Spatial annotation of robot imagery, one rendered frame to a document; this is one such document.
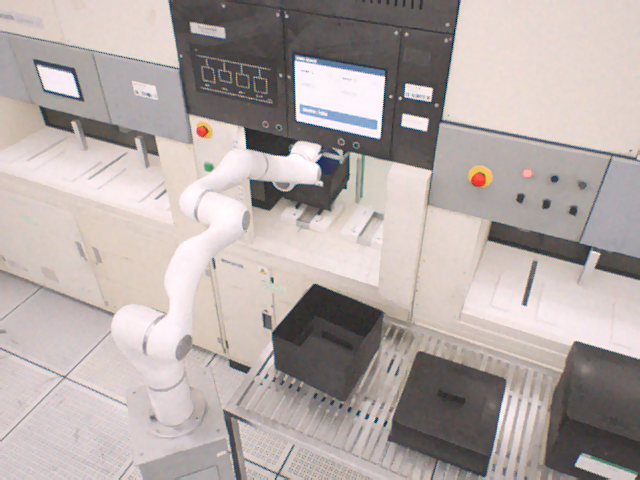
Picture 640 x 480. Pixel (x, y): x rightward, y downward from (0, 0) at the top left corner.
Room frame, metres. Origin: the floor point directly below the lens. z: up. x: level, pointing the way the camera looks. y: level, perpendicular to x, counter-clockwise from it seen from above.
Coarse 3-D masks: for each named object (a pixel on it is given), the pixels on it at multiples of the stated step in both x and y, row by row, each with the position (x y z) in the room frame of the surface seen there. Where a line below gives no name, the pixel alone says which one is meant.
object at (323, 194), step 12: (324, 156) 1.92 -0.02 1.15; (336, 156) 1.91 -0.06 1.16; (348, 156) 1.98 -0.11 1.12; (336, 168) 1.86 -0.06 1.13; (348, 168) 1.99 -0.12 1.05; (324, 180) 1.82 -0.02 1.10; (336, 180) 1.88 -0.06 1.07; (348, 180) 2.00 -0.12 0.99; (288, 192) 1.90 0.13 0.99; (300, 192) 1.88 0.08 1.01; (312, 192) 1.85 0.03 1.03; (324, 192) 1.83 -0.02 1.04; (336, 192) 1.88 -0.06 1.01; (300, 204) 1.92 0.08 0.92; (312, 204) 1.86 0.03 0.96; (324, 204) 1.84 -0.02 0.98
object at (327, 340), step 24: (312, 288) 1.41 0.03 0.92; (312, 312) 1.41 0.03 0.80; (336, 312) 1.38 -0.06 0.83; (360, 312) 1.33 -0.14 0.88; (288, 336) 1.27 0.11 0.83; (312, 336) 1.32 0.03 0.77; (336, 336) 1.30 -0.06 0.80; (360, 336) 1.32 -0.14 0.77; (288, 360) 1.16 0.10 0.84; (312, 360) 1.11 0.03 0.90; (336, 360) 1.22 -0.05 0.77; (360, 360) 1.14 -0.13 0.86; (312, 384) 1.11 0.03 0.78; (336, 384) 1.07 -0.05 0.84
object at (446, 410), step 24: (432, 360) 1.14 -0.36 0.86; (408, 384) 1.05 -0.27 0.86; (432, 384) 1.05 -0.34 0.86; (456, 384) 1.05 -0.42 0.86; (480, 384) 1.05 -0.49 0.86; (504, 384) 1.05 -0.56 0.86; (408, 408) 0.96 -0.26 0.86; (432, 408) 0.96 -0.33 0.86; (456, 408) 0.96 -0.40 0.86; (480, 408) 0.97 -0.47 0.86; (408, 432) 0.90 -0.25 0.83; (432, 432) 0.89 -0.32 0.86; (456, 432) 0.89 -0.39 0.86; (480, 432) 0.89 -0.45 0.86; (432, 456) 0.87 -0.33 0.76; (456, 456) 0.85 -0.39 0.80; (480, 456) 0.82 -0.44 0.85
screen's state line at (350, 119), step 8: (304, 112) 1.59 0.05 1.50; (312, 112) 1.58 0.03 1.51; (320, 112) 1.57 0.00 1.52; (328, 112) 1.56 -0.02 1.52; (336, 112) 1.55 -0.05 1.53; (336, 120) 1.55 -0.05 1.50; (344, 120) 1.54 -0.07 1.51; (352, 120) 1.53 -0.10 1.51; (360, 120) 1.51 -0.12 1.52; (368, 120) 1.50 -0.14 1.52; (376, 120) 1.49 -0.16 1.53; (368, 128) 1.50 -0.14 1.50; (376, 128) 1.49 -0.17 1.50
